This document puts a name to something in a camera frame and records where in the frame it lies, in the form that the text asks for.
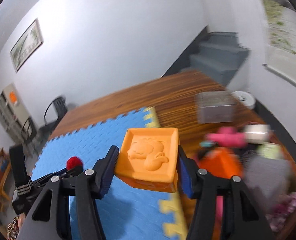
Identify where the dark orange toy cube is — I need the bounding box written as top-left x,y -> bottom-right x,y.
196,147 -> 243,179

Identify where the red pompom ball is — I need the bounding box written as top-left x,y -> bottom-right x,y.
66,157 -> 83,170

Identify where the pink patterned cloth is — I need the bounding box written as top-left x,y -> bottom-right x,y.
266,192 -> 296,233

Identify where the white round bucket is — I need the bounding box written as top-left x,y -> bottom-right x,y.
232,91 -> 256,110

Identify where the blue foam puzzle mat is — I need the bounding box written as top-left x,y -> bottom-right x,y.
32,107 -> 187,239

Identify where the grey knitted sock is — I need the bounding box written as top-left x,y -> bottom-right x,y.
244,155 -> 292,213

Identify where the white shelf cabinet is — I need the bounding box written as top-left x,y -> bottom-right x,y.
0,83 -> 30,144

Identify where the grey metal tin box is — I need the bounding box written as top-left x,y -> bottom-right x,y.
194,90 -> 237,124

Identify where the black metal chair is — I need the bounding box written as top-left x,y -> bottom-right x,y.
39,95 -> 68,133
21,116 -> 38,151

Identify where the grey staircase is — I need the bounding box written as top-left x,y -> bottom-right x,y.
180,31 -> 251,87

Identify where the light orange toy cube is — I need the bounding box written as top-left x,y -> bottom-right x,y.
114,128 -> 179,192

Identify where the framed wall picture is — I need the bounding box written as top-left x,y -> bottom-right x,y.
10,18 -> 44,73

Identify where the pink knotted foam tube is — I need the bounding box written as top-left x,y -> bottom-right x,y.
205,126 -> 247,148

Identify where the light green box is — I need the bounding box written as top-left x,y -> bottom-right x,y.
257,142 -> 283,159

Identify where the hanging landscape scroll painting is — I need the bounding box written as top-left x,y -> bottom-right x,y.
262,0 -> 296,87

